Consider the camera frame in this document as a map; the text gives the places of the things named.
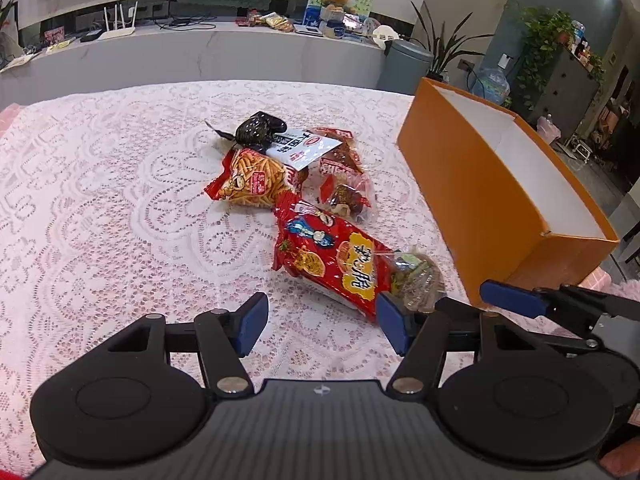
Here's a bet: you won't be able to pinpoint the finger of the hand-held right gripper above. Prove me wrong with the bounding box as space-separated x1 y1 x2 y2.
480 281 640 353

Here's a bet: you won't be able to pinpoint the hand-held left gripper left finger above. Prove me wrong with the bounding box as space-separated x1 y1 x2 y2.
102 291 271 395

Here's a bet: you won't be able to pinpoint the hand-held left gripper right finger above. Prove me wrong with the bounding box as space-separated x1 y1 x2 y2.
376 292 556 395

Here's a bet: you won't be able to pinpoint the clear packet of green snack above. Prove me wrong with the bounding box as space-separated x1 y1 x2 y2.
385 247 447 313

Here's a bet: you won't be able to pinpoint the large red chip packet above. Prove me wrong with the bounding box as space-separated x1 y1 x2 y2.
272 192 393 321

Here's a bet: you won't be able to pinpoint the orange cardboard box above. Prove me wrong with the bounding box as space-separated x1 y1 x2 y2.
397 77 621 311

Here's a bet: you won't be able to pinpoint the clear red braised meat packet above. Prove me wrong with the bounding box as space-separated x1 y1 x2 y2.
312 160 376 223

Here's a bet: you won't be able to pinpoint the red fried stick snack packet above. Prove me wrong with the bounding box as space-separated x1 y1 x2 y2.
205 147 301 209

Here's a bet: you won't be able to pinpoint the white black label snack packet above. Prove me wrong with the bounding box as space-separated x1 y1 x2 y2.
265 130 341 171

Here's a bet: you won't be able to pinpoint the small red clear meat packet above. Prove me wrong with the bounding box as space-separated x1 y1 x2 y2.
310 126 363 166

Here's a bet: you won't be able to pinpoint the pile of snacks on counter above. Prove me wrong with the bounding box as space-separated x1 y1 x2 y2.
235 10 296 33

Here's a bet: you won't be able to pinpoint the pink lace tablecloth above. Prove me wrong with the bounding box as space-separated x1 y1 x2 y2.
0 80 640 473

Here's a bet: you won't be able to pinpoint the blue water bottle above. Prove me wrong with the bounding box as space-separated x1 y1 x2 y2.
470 67 511 103

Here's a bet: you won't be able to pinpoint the grey cabinet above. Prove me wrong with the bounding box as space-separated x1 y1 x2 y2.
532 50 601 136

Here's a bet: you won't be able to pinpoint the grey trash bin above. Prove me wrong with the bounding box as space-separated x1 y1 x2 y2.
377 39 435 96

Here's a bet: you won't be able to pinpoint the long leaf potted plant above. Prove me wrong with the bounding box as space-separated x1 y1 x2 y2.
410 0 493 83

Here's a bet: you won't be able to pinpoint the grey marble television counter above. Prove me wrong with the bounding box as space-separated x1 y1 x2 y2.
0 17 391 111

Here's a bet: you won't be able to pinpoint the green ivy plant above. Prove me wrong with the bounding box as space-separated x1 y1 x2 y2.
515 7 576 106

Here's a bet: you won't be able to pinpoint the white router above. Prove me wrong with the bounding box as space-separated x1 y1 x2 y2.
97 4 138 41

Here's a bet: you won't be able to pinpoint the green picture card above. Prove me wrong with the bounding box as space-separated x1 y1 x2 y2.
307 0 376 18

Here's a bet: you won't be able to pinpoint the potted plant with thin leaves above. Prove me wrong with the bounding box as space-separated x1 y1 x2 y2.
0 0 26 61

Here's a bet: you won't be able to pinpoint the black cables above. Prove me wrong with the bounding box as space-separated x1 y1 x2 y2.
155 14 217 31

